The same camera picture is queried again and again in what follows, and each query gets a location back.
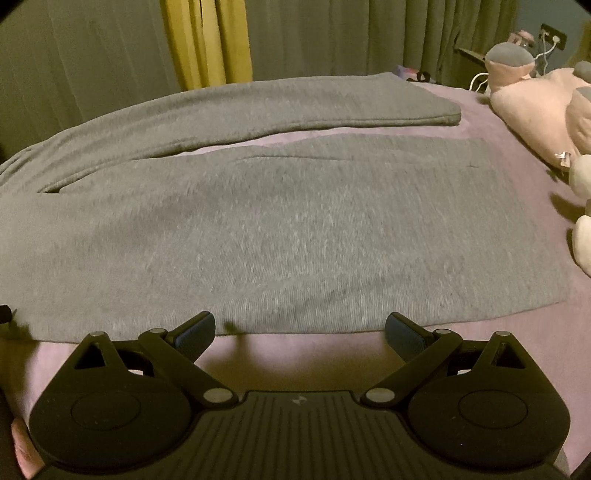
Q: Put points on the pink bed blanket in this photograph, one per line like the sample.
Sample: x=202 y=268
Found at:
x=557 y=335

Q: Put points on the dark bedside table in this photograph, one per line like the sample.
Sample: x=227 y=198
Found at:
x=467 y=64

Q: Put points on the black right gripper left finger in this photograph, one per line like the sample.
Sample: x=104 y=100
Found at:
x=115 y=406

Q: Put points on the pink plush toy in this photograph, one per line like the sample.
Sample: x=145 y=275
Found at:
x=550 y=113

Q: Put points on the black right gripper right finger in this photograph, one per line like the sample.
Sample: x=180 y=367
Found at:
x=482 y=406

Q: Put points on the grey sweatpants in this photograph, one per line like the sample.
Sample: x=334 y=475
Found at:
x=308 y=205

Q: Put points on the grey-green curtain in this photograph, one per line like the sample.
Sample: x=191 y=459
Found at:
x=67 y=62

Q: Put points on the black wall socket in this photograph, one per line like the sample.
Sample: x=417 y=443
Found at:
x=553 y=36

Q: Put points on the yellow curtain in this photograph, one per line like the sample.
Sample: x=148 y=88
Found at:
x=209 y=42

